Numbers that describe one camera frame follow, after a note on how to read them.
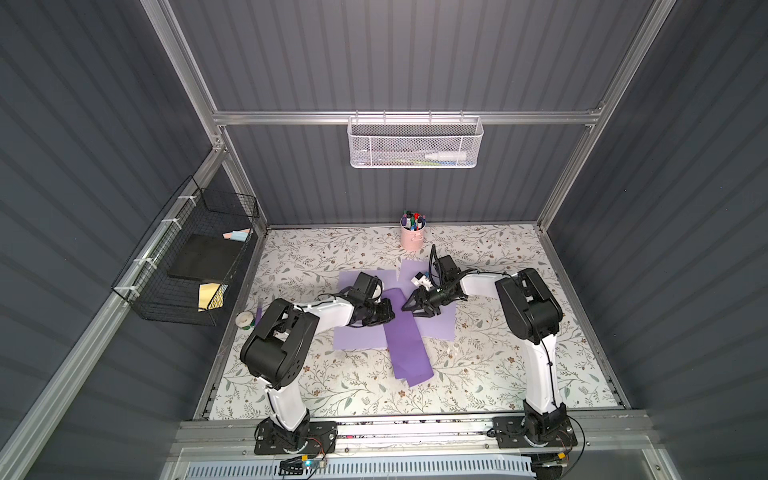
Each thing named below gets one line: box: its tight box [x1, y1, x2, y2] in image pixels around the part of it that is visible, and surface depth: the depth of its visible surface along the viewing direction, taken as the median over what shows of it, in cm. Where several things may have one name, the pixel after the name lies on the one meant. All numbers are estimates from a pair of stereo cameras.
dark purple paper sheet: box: [382, 288, 435, 387], surface depth 90 cm
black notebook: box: [167, 234, 243, 281], surface depth 74 cm
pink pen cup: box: [400, 210, 427, 251], surface depth 107 cm
